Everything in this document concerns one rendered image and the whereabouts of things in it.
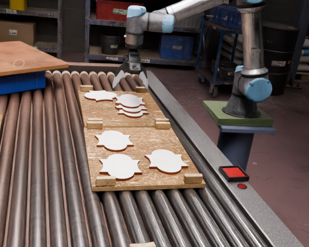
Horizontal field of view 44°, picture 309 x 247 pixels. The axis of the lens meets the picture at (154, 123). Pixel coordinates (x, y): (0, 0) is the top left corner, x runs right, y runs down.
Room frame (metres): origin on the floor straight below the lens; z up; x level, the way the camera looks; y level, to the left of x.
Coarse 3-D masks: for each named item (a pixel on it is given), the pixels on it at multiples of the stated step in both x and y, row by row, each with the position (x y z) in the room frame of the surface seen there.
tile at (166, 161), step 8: (152, 152) 1.17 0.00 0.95; (160, 152) 1.18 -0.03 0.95; (168, 152) 1.18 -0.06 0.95; (152, 160) 1.12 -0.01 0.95; (160, 160) 1.12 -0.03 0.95; (168, 160) 1.13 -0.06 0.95; (176, 160) 1.14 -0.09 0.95; (152, 168) 1.08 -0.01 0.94; (160, 168) 1.07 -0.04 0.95; (168, 168) 1.08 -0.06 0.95; (176, 168) 1.08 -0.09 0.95
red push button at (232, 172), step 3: (225, 168) 1.15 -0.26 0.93; (228, 168) 1.15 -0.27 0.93; (231, 168) 1.16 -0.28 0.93; (234, 168) 1.16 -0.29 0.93; (237, 168) 1.16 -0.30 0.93; (225, 171) 1.13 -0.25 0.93; (228, 171) 1.13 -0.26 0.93; (231, 171) 1.14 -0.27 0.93; (234, 171) 1.14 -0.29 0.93; (237, 171) 1.14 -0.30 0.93; (240, 171) 1.14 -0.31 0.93; (228, 174) 1.11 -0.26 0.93; (231, 174) 1.11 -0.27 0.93; (234, 174) 1.12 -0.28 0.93; (237, 174) 1.12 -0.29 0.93; (240, 174) 1.12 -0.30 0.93; (243, 174) 1.12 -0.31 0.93
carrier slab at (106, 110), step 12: (144, 96) 1.76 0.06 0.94; (84, 108) 1.52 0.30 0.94; (96, 108) 1.53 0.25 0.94; (108, 108) 1.55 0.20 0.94; (156, 108) 1.62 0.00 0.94; (84, 120) 1.40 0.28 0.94; (108, 120) 1.42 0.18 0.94; (120, 120) 1.44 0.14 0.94; (132, 120) 1.45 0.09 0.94; (144, 120) 1.47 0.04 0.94
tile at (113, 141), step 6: (108, 132) 1.29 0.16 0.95; (114, 132) 1.29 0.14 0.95; (120, 132) 1.30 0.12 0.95; (96, 138) 1.25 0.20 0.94; (102, 138) 1.23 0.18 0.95; (108, 138) 1.24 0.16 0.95; (114, 138) 1.25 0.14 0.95; (120, 138) 1.25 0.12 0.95; (126, 138) 1.26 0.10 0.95; (102, 144) 1.19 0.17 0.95; (108, 144) 1.19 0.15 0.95; (114, 144) 1.20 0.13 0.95; (120, 144) 1.21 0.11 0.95; (126, 144) 1.21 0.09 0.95; (132, 144) 1.22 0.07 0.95; (108, 150) 1.17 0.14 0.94; (114, 150) 1.16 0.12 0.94; (120, 150) 1.17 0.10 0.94
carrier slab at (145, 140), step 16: (112, 128) 1.35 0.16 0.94; (128, 128) 1.37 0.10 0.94; (144, 128) 1.38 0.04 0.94; (96, 144) 1.20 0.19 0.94; (144, 144) 1.25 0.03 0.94; (160, 144) 1.26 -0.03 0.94; (176, 144) 1.28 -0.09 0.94; (96, 160) 1.09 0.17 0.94; (144, 160) 1.13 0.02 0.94; (96, 176) 0.99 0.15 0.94; (144, 176) 1.03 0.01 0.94; (160, 176) 1.04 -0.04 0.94; (176, 176) 1.05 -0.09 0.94
